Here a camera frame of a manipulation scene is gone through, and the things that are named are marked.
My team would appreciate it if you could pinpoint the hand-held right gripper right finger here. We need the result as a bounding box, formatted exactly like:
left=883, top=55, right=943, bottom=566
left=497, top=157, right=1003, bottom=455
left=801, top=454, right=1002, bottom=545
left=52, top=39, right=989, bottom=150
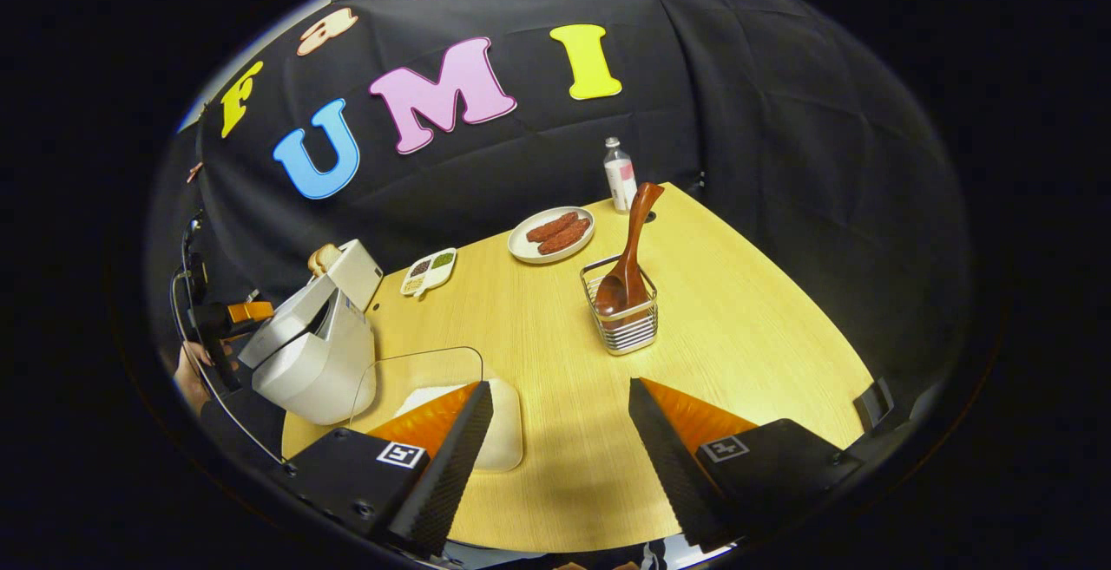
left=628, top=377, right=864, bottom=554

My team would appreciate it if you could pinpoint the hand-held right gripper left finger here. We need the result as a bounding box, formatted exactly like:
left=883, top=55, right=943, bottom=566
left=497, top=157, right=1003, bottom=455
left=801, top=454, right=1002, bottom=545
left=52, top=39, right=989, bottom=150
left=278, top=381, right=494, bottom=558

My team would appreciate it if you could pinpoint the clear rice container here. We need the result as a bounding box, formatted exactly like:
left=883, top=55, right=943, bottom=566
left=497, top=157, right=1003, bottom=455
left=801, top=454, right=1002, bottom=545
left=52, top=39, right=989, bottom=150
left=347, top=346, right=524, bottom=473

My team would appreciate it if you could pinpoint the white rice heap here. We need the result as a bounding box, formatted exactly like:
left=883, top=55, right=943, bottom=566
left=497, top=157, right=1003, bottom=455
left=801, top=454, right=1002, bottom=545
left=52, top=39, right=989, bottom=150
left=395, top=383, right=474, bottom=419

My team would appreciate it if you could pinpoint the white rice cooker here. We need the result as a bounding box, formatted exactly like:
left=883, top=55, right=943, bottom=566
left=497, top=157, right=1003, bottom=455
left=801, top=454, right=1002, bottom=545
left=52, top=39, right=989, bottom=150
left=239, top=271, right=378, bottom=426

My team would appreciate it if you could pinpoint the wire chopstick holder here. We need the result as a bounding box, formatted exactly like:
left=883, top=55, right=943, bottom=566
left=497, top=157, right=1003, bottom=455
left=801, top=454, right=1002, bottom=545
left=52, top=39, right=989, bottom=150
left=580, top=255, right=659, bottom=356

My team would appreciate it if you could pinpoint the brown wooden spoon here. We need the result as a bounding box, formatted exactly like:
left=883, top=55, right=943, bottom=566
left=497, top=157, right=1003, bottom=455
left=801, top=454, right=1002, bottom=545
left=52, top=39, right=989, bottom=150
left=595, top=182, right=665, bottom=318

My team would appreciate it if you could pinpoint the white toaster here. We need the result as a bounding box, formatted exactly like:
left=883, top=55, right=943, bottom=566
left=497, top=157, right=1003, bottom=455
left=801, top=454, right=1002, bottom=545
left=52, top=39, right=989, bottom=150
left=334, top=239, right=384, bottom=312

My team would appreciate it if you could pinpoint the white divided grain dish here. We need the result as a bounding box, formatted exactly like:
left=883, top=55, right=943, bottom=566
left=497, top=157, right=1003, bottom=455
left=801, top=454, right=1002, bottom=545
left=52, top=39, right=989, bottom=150
left=400, top=247, right=457, bottom=298

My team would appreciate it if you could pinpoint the white round plate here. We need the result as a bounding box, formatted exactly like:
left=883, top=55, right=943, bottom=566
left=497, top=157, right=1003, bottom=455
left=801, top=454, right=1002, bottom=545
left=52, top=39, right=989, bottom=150
left=508, top=206, right=596, bottom=265

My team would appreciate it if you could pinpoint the brown meat patty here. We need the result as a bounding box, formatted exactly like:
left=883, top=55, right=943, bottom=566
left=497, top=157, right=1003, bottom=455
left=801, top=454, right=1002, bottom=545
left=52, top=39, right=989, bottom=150
left=526, top=212, right=579, bottom=243
left=538, top=219, right=591, bottom=256

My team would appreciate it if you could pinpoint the small clear bottle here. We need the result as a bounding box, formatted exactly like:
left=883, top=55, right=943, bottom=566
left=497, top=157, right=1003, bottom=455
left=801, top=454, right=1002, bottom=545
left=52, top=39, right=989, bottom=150
left=603, top=137, right=639, bottom=213

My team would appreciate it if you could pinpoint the black table edge bracket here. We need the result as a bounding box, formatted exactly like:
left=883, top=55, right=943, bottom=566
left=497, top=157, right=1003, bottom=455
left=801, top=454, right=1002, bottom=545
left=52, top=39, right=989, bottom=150
left=855, top=377, right=912, bottom=432

